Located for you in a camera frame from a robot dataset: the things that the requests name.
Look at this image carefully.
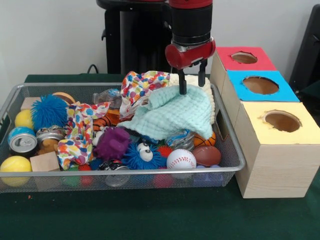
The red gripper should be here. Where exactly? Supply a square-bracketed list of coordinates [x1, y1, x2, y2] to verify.
[164, 37, 217, 96]

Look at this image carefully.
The cream waffle cloth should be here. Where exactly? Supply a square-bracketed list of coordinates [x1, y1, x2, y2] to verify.
[167, 73, 215, 118]

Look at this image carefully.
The mint waffle cloth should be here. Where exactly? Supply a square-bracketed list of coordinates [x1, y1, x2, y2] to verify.
[117, 84, 216, 140]

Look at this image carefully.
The colourful dotted cloth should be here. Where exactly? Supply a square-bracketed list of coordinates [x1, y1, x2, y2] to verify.
[56, 101, 111, 171]
[119, 70, 171, 118]

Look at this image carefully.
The wooden box with three holes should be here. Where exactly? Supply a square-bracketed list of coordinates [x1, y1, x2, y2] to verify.
[209, 46, 315, 200]

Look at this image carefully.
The brown toy football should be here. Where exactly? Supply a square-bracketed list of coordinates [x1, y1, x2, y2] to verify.
[191, 145, 222, 168]

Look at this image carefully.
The white toy baseball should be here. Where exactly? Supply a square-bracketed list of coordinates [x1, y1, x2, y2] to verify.
[166, 148, 197, 170]

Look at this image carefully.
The blue fuzzy toy with eyes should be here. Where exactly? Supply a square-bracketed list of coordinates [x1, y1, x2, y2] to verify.
[121, 141, 168, 171]

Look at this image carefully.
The purple spiky toy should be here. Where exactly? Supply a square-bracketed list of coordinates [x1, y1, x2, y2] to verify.
[92, 126, 132, 161]

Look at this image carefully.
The dark green tablecloth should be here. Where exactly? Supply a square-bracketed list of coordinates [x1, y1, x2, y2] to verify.
[298, 80, 320, 102]
[0, 73, 320, 240]

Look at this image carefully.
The blue spiky pom ball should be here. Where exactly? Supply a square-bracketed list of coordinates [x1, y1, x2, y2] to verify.
[30, 94, 69, 132]

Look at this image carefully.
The yellow ball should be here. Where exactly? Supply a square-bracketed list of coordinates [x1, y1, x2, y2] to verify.
[0, 155, 33, 188]

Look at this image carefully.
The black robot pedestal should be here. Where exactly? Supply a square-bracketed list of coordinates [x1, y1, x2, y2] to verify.
[96, 0, 191, 75]

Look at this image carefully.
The wire mesh bin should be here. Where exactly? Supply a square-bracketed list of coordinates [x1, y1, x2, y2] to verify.
[0, 82, 246, 194]

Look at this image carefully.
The black cable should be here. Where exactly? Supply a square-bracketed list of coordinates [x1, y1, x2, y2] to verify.
[86, 64, 100, 75]

